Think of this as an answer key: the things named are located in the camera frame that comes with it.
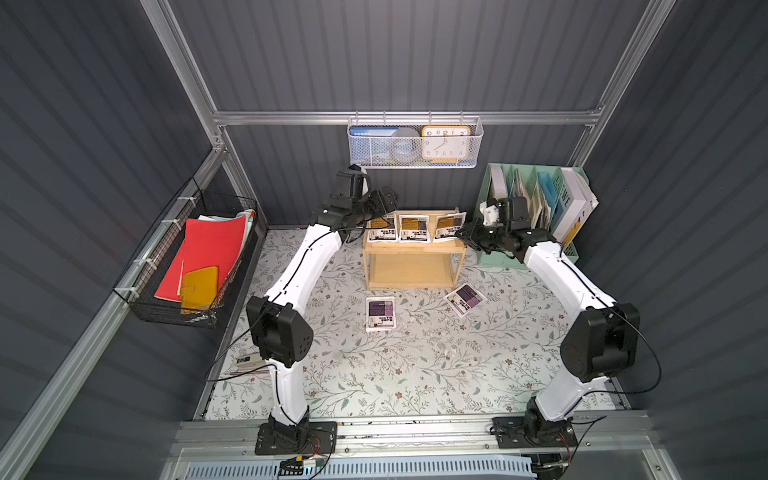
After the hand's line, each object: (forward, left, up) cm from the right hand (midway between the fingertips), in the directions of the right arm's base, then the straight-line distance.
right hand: (465, 231), depth 85 cm
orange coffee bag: (+3, +24, -2) cm, 24 cm away
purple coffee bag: (-13, +25, -25) cm, 38 cm away
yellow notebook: (-24, +65, +5) cm, 69 cm away
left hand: (+4, +23, +9) cm, 25 cm away
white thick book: (+13, -38, -1) cm, 40 cm away
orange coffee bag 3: (+4, +4, -2) cm, 6 cm away
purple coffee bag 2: (-8, -3, -24) cm, 26 cm away
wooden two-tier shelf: (+6, +14, -25) cm, 29 cm away
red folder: (-11, +68, +7) cm, 69 cm away
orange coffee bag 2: (+3, +15, -2) cm, 15 cm away
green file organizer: (+22, -28, -1) cm, 36 cm away
